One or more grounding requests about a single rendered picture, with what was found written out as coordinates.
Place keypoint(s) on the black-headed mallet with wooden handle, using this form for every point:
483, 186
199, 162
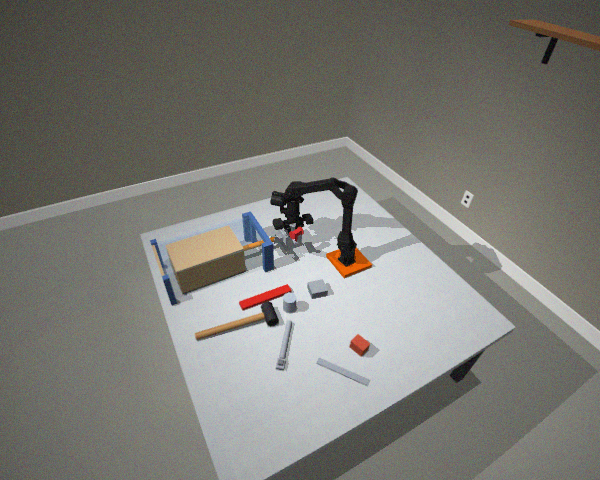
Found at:
268, 313

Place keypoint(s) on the grey flat bar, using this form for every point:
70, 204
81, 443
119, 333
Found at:
343, 371

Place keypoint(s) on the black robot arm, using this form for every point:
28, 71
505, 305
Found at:
292, 197

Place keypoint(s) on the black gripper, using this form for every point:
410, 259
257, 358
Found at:
292, 217

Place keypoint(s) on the grey cylinder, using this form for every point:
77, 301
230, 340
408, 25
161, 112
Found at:
289, 302

